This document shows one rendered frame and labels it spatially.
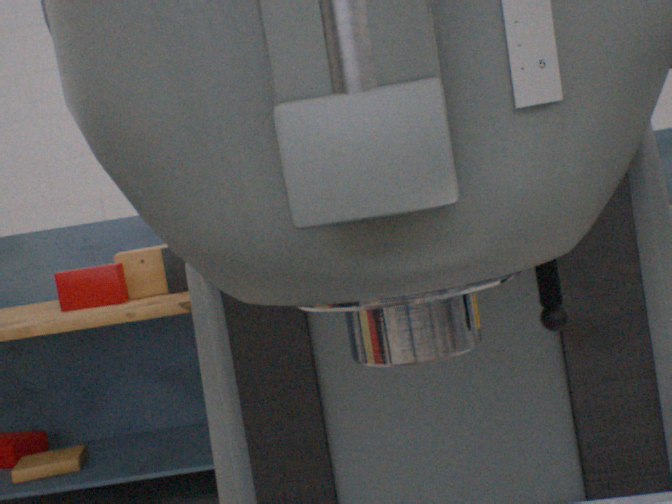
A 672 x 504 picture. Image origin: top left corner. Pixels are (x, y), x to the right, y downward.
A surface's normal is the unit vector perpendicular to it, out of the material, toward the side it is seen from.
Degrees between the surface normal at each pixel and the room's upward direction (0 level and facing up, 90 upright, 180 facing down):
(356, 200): 90
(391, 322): 90
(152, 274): 90
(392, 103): 90
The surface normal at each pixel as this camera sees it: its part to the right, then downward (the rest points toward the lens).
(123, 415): -0.08, 0.12
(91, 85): -0.69, 0.19
